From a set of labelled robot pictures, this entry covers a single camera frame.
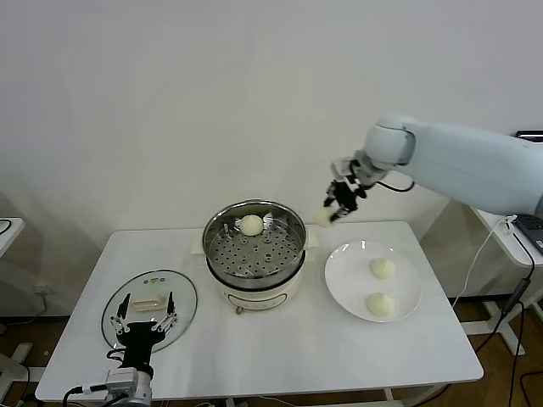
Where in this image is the black power cable with adapter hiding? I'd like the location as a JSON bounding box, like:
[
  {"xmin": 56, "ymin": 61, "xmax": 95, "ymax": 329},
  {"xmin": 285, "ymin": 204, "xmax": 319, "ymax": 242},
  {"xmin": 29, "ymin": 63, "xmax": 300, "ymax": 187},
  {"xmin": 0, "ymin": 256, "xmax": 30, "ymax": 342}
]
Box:
[{"xmin": 473, "ymin": 224, "xmax": 538, "ymax": 356}]

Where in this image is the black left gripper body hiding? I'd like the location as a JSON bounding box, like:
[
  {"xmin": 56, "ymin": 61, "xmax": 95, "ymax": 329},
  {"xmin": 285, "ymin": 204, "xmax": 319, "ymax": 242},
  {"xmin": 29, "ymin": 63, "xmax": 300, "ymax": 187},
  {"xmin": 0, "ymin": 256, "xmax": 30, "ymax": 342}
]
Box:
[{"xmin": 115, "ymin": 321, "xmax": 169, "ymax": 368}]

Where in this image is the white side table with laptop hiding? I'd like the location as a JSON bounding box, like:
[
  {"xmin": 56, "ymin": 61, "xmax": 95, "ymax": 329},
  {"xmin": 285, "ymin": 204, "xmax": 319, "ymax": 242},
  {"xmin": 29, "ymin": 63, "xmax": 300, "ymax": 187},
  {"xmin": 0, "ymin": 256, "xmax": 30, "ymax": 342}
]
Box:
[{"xmin": 470, "ymin": 206, "xmax": 543, "ymax": 358}]

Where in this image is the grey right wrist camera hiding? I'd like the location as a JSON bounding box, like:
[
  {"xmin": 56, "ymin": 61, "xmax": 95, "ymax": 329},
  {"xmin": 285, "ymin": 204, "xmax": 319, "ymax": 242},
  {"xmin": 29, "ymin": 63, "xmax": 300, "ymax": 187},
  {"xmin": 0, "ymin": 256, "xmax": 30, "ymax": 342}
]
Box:
[{"xmin": 330, "ymin": 157, "xmax": 355, "ymax": 177}]

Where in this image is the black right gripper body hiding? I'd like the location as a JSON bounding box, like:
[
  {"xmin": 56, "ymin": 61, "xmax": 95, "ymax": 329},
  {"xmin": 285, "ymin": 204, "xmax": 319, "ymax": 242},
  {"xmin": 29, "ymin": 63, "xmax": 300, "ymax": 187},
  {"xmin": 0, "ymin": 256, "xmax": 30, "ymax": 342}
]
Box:
[{"xmin": 334, "ymin": 176, "xmax": 368, "ymax": 214}]

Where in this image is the stainless steel steamer basket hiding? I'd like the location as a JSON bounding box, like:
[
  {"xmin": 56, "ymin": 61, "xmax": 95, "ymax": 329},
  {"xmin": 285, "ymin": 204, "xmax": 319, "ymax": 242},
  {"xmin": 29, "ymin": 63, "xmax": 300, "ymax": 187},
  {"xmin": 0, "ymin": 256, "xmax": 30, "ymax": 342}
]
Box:
[{"xmin": 202, "ymin": 199, "xmax": 307, "ymax": 289}]

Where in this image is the white round plate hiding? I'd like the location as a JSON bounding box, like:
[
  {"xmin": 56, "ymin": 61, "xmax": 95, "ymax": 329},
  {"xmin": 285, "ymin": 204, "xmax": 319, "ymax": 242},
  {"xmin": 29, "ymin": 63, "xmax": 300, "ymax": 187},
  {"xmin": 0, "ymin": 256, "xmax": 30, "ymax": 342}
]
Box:
[{"xmin": 324, "ymin": 240, "xmax": 423, "ymax": 324}]

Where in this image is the round glass pot lid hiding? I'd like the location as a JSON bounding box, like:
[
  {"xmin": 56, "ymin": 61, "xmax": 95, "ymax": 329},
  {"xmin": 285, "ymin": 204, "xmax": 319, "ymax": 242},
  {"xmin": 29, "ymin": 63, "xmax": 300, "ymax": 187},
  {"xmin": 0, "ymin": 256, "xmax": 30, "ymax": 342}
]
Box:
[{"xmin": 101, "ymin": 268, "xmax": 199, "ymax": 354}]

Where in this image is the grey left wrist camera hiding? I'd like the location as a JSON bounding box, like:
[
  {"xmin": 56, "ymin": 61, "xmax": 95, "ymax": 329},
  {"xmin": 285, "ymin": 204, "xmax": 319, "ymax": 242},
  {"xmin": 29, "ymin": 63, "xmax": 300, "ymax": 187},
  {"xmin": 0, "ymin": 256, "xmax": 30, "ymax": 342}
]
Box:
[{"xmin": 105, "ymin": 367, "xmax": 139, "ymax": 392}]

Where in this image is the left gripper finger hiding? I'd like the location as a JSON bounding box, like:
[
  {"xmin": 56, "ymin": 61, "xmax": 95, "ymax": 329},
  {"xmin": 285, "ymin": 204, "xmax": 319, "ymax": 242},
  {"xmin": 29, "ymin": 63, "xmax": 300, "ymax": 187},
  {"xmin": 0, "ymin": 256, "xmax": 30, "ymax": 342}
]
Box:
[
  {"xmin": 109, "ymin": 293, "xmax": 132, "ymax": 334},
  {"xmin": 154, "ymin": 291, "xmax": 178, "ymax": 334}
]

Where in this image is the cream electric cooking pot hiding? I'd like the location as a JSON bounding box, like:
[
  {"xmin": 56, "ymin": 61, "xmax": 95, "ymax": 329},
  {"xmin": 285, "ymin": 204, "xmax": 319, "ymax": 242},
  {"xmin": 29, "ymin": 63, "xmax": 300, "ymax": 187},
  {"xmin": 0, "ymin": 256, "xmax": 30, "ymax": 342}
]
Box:
[{"xmin": 191, "ymin": 227, "xmax": 322, "ymax": 317}]

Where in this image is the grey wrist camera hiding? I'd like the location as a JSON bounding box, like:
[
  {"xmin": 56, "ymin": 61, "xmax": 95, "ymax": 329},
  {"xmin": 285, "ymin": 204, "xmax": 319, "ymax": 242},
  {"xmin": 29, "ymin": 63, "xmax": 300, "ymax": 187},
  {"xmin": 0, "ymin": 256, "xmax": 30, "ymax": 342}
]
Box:
[
  {"xmin": 330, "ymin": 157, "xmax": 355, "ymax": 177},
  {"xmin": 105, "ymin": 367, "xmax": 139, "ymax": 392}
]

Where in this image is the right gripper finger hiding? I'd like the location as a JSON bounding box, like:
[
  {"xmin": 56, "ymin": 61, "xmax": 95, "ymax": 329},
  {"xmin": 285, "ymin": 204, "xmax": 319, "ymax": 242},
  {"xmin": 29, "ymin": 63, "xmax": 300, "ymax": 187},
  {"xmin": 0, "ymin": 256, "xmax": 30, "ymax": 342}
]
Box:
[
  {"xmin": 323, "ymin": 180, "xmax": 340, "ymax": 209},
  {"xmin": 329, "ymin": 203, "xmax": 353, "ymax": 222}
]

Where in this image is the black laptop computer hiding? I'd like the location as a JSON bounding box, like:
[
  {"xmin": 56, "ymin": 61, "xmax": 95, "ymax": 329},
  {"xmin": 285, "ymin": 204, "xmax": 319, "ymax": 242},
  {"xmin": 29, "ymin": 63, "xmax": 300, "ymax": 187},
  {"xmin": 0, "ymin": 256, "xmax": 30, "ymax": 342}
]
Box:
[{"xmin": 512, "ymin": 130, "xmax": 543, "ymax": 252}]

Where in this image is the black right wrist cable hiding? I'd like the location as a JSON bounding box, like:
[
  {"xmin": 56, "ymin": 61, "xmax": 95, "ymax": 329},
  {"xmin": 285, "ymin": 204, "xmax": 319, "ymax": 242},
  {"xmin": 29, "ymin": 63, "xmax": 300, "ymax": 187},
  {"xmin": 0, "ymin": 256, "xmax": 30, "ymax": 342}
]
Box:
[{"xmin": 375, "ymin": 178, "xmax": 416, "ymax": 193}]

